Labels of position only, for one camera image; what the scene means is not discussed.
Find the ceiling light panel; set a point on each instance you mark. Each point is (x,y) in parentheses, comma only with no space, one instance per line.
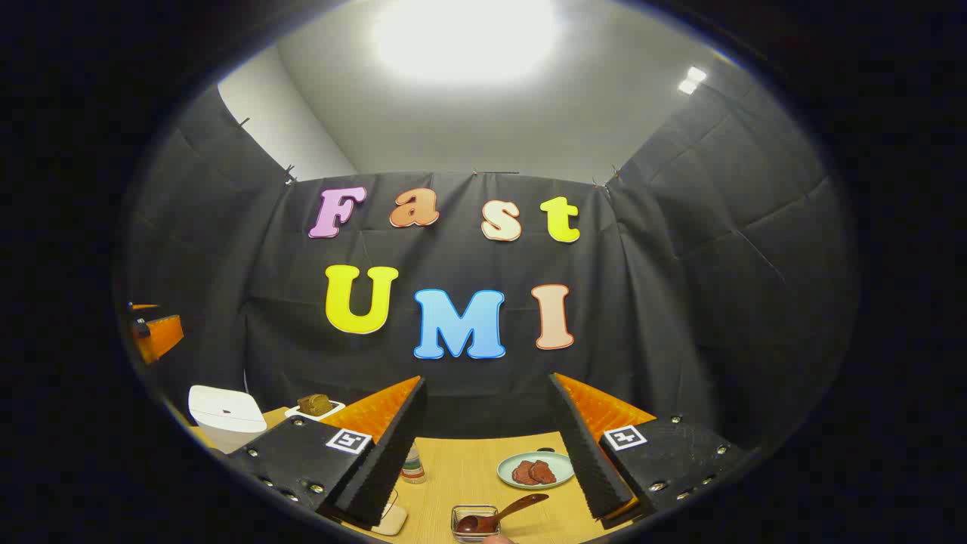
(464,38)

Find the clear plastic water bottle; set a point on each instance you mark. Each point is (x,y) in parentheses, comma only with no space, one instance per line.
(413,470)

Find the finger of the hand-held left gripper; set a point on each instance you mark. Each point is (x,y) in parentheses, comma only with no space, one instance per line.
(143,307)
(162,336)

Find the red meat slice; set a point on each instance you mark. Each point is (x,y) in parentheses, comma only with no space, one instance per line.
(523,473)
(544,471)

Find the black backdrop cloth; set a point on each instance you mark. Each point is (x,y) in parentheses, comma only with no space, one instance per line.
(680,302)

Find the white toaster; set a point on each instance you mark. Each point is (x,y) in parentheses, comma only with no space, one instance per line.
(293,412)

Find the brown toast slice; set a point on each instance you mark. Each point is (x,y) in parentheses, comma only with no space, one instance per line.
(313,405)

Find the small ceiling light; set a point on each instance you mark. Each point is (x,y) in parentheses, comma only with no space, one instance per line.
(692,79)

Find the brown wooden spoon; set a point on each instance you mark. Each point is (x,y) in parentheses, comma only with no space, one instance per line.
(521,505)

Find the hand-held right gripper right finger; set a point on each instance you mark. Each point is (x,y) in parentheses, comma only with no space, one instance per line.
(585,461)

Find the pale green plate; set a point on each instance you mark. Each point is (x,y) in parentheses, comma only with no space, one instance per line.
(506,471)

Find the white divided dish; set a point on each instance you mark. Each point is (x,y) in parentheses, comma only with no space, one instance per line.
(394,520)

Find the white rice cooker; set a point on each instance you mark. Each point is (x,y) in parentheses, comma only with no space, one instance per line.
(223,423)

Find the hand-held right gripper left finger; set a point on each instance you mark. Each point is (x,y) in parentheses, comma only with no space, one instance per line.
(385,461)

